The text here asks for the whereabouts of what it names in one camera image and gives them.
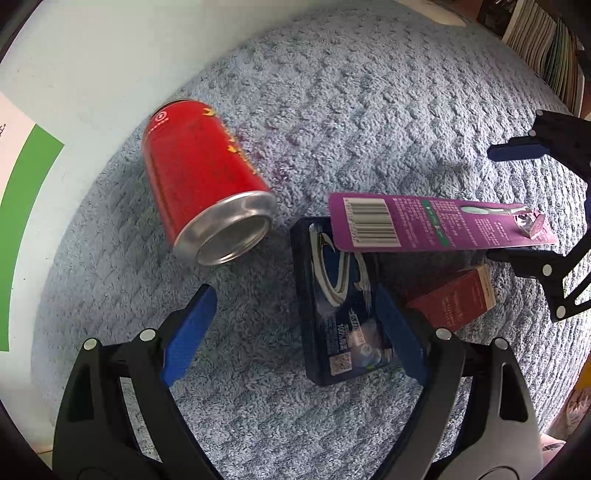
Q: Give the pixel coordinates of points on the blue knitted blanket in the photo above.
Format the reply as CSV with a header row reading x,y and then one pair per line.
x,y
369,115

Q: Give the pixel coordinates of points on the small cream red-trimmed box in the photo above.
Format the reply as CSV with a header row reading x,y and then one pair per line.
x,y
455,295

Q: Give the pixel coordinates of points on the purple razor blister package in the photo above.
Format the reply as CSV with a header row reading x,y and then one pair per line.
x,y
438,221

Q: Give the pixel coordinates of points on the clear plastic bag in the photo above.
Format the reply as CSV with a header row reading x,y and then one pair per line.
x,y
570,413

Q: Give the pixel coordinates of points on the row of pale books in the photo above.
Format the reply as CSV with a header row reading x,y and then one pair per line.
x,y
531,27

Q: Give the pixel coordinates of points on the white lamp stand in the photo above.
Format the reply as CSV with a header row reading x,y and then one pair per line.
x,y
445,11

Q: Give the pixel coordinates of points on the row of colourful books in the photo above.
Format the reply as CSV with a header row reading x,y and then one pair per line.
x,y
565,64

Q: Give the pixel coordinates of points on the dark blue box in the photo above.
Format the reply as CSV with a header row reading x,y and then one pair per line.
x,y
339,304

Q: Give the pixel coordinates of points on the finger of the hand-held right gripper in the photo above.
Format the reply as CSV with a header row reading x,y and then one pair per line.
x,y
517,151
531,261

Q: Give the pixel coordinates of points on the wooden bookshelf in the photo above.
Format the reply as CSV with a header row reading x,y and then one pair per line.
x,y
489,14

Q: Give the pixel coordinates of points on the green striped wall poster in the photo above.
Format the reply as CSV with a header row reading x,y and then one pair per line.
x,y
23,184

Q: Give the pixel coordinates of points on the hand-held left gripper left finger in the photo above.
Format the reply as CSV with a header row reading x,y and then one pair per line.
x,y
191,332

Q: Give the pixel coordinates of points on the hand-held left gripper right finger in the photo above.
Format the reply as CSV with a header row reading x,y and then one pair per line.
x,y
399,337

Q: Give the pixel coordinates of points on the red drink can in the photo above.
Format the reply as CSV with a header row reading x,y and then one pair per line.
x,y
194,170

